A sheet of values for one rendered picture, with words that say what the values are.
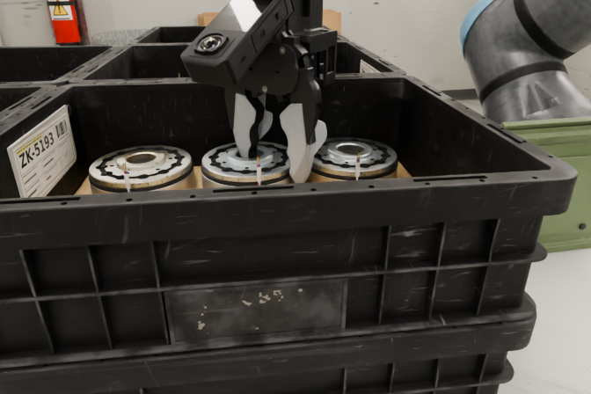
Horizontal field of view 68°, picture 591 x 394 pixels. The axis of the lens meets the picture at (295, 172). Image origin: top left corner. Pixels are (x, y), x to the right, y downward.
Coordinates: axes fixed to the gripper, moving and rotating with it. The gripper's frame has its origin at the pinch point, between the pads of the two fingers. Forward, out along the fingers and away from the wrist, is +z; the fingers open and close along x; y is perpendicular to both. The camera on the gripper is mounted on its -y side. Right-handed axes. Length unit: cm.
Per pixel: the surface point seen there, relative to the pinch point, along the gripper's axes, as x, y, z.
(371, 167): -9.3, 4.3, -1.1
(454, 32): 58, 371, 24
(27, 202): -0.5, -24.1, -7.6
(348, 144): -5.0, 8.2, -1.5
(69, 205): -3.0, -23.3, -7.8
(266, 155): 1.1, 0.6, -1.6
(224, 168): 3.5, -3.2, -1.0
